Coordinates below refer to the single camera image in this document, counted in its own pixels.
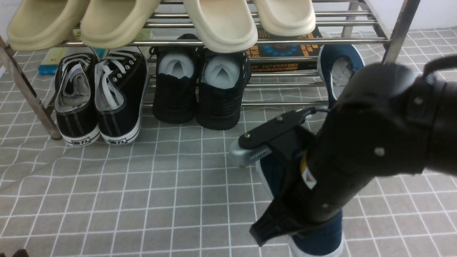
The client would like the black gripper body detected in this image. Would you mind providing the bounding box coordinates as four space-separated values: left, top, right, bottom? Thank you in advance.
238 109 341 247

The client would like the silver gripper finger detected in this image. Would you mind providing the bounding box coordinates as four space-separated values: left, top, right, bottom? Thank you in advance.
229 138 272 167

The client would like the navy slip-on shoe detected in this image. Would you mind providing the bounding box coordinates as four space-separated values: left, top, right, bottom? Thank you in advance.
317 44 365 109
256 155 344 257

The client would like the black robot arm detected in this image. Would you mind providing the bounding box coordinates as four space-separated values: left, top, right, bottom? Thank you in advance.
230 55 457 247

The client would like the black knit shoe right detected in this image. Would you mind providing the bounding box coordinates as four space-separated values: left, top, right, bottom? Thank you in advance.
195 49 251 131

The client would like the black knit shoe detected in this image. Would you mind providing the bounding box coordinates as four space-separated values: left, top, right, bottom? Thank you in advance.
195 49 251 131
150 46 204 124

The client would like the metal shoe rack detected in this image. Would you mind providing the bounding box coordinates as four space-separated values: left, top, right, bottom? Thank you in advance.
1 0 421 140

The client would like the black knit shoe left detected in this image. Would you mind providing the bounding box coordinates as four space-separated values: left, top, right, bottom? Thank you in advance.
150 46 204 124

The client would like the black orange book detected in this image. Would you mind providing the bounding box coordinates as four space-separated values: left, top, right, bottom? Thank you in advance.
246 44 321 72

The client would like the cream slipper right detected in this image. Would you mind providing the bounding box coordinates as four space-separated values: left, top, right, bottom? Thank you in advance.
253 0 316 36

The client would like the cream slipper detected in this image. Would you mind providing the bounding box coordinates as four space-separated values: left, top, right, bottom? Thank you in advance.
183 0 258 53
253 0 316 36

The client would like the cream slipper centre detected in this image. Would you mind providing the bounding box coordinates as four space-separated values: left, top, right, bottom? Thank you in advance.
183 0 258 53

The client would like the black canvas sneaker right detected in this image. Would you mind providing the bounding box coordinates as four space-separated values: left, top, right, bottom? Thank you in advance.
94 47 150 145

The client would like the black canvas sneaker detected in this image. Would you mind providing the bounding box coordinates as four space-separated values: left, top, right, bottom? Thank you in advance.
94 47 150 145
54 47 101 147

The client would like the black canvas sneaker left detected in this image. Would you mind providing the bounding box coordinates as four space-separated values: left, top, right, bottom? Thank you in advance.
54 47 101 147

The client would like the olive slipper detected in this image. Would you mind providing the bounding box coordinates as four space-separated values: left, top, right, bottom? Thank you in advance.
7 0 90 51
80 0 161 49

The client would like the green blue book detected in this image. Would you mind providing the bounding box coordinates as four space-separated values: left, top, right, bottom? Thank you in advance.
38 28 154 75

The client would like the olive slipper far left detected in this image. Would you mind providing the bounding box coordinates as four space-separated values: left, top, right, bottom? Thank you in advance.
7 0 90 51

